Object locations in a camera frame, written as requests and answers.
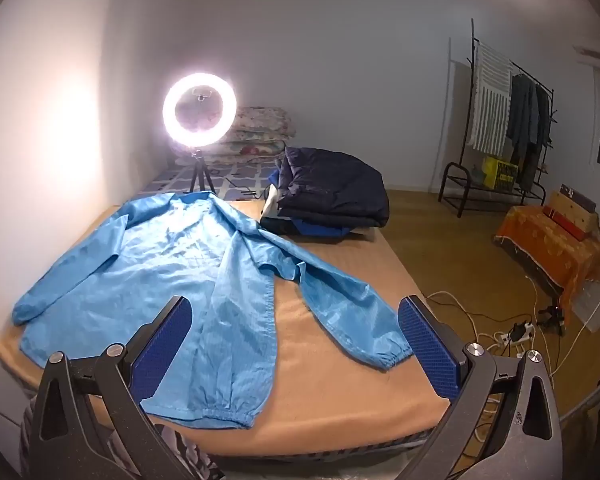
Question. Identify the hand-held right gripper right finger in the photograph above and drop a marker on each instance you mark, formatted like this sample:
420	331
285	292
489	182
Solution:
425	345

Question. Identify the stack of floral pillows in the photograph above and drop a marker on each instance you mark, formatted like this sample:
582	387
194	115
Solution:
260	130

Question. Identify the yellow crate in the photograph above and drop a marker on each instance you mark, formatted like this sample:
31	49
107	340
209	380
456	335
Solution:
500	172

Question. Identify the red box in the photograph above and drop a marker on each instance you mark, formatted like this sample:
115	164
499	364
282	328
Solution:
565	222

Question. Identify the navy folded puffer jacket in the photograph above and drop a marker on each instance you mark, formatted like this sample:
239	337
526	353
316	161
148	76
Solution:
330	185

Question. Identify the boxes on orange table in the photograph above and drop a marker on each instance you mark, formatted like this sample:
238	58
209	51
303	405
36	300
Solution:
572	210

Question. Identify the orange cloth covered table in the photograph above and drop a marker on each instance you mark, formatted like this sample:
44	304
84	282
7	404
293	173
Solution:
545	255

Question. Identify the white folded garment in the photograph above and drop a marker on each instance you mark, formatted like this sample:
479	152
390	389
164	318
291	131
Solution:
270	205

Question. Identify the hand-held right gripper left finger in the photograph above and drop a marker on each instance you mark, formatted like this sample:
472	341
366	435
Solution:
162	350

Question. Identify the royal blue folded garment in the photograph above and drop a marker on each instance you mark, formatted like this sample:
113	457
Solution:
320	230

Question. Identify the black clothes rack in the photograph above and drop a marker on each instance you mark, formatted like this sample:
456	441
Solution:
473	45

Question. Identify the dark hanging clothes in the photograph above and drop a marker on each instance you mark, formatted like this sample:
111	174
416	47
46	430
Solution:
522	120

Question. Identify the small black device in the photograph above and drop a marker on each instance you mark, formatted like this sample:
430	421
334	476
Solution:
551	317

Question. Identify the white striped hanging cloth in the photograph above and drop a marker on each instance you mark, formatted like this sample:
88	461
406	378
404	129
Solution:
490	100

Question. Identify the white plastic bag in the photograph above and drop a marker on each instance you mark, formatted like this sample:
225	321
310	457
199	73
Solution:
592	305

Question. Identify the black folded garment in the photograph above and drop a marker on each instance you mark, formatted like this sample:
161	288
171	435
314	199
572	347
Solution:
280	225

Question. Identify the light blue zip coat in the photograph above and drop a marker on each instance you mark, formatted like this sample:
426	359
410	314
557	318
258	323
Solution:
155	260

